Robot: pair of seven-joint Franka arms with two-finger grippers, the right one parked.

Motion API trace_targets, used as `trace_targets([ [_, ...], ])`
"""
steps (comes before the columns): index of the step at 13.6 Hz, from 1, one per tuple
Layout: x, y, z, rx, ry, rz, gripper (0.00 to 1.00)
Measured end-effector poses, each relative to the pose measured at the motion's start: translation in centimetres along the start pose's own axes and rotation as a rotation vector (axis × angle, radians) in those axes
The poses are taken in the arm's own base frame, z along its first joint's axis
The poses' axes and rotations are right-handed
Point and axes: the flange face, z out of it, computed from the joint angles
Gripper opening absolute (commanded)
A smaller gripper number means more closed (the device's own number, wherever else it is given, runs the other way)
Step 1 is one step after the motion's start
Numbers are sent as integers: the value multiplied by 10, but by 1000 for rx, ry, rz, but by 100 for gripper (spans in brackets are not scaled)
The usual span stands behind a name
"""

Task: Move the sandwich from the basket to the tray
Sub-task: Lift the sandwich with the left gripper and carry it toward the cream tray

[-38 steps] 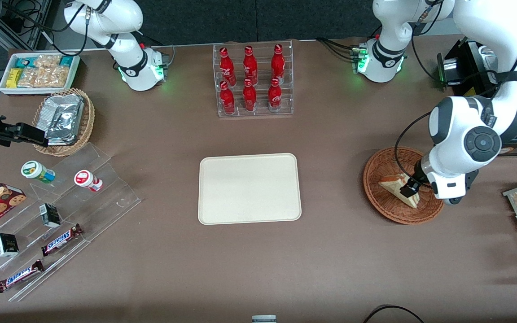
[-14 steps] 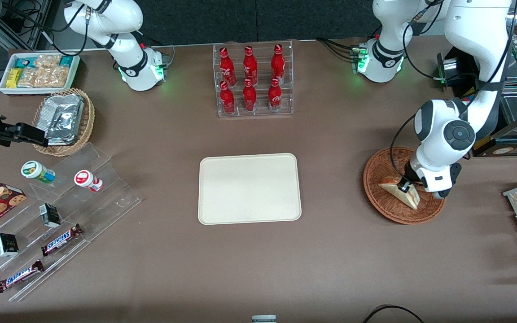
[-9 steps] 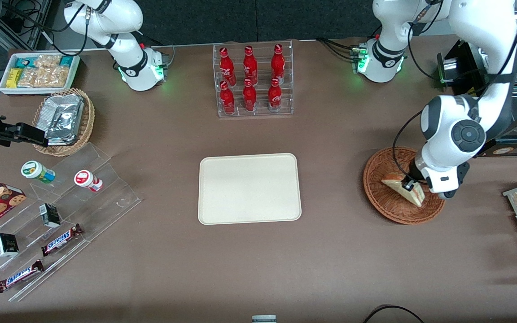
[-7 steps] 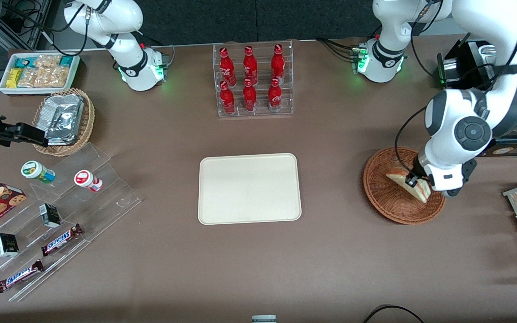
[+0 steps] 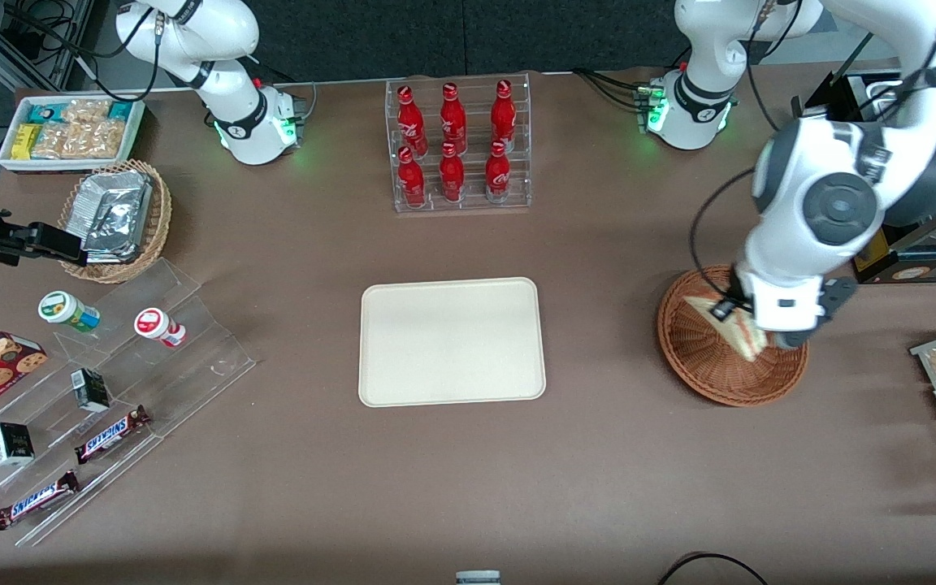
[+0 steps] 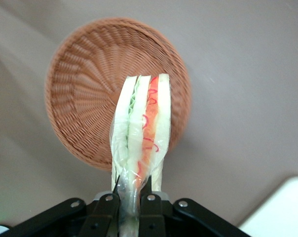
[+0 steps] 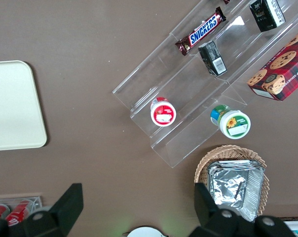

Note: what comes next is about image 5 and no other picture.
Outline clear acrylic bottle rack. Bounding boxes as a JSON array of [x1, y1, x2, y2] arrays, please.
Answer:
[[384, 71, 532, 214]]

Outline black arm base cables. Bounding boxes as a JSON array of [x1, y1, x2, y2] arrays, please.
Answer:
[[574, 68, 649, 111]]

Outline green lid yogurt cup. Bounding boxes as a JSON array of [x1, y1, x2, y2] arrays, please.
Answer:
[[37, 290, 102, 334]]

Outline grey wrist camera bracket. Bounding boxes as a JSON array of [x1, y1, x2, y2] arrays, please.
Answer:
[[773, 276, 859, 352]]

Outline silver foil packet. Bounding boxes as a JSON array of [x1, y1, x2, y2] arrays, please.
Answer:
[[78, 169, 154, 254], [83, 246, 140, 266]]

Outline grey arm base cable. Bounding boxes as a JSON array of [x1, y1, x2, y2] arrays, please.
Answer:
[[253, 55, 319, 123]]

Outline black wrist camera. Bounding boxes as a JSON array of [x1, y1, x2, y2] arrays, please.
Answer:
[[708, 286, 755, 323]]

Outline white snack bin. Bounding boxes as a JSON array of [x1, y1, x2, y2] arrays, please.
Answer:
[[0, 96, 146, 173]]

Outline clear nut bag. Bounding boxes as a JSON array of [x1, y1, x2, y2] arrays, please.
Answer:
[[31, 122, 71, 159], [63, 120, 128, 159], [62, 99, 112, 125]]

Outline clear acrylic stepped stand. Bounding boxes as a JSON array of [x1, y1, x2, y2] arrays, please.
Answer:
[[0, 258, 258, 548]]

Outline red cola bottle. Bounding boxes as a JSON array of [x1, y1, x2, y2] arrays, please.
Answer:
[[440, 82, 469, 155], [397, 146, 427, 209], [396, 84, 428, 157], [491, 79, 518, 151], [440, 142, 466, 204], [485, 140, 512, 204]]

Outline yellow snack packet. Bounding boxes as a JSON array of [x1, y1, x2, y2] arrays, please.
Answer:
[[11, 123, 43, 160]]

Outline snickers bar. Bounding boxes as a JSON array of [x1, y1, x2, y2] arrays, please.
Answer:
[[0, 470, 80, 531], [74, 405, 152, 465]]

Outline small black carton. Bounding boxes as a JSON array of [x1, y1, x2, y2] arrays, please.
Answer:
[[71, 367, 111, 413], [0, 422, 35, 466]]

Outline red lid yogurt cup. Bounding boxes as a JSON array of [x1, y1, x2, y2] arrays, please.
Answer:
[[134, 307, 188, 349]]

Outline brown wicker basket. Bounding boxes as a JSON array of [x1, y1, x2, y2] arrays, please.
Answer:
[[657, 264, 810, 407]]

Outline cream plastic tray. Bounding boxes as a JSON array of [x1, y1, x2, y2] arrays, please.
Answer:
[[358, 277, 548, 408]]

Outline black floor cable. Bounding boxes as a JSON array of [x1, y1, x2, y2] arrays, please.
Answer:
[[656, 552, 769, 585]]

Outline light wicker basket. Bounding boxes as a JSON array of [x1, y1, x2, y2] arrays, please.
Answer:
[[58, 159, 173, 284]]

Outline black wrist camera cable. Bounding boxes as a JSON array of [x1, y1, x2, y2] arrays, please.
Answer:
[[688, 167, 757, 314]]

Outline triangular sandwich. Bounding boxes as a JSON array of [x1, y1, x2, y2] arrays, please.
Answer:
[[683, 294, 768, 363]]

